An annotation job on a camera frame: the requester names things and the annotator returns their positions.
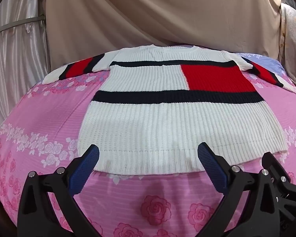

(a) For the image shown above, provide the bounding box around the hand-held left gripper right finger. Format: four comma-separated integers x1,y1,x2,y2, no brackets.
197,142,280,237

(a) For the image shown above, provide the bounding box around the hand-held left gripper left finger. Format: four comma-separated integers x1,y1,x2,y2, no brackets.
17,144,106,237

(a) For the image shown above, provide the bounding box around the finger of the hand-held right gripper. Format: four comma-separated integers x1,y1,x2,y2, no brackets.
261,151,296,203

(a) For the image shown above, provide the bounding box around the white red navy knit sweater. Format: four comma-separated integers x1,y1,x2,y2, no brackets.
42,44,296,176

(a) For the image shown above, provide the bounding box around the pink floral bedsheet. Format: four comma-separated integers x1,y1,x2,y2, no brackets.
0,46,296,237

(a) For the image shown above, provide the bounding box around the pale floral cloth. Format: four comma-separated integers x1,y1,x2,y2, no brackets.
278,2,296,90

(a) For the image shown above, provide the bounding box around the white satin curtain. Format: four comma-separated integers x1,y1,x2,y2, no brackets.
0,0,50,135

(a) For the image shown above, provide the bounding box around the beige backdrop curtain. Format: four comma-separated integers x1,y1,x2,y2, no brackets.
36,0,288,65

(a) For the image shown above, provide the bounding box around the grey strap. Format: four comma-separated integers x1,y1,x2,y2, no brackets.
0,15,45,39

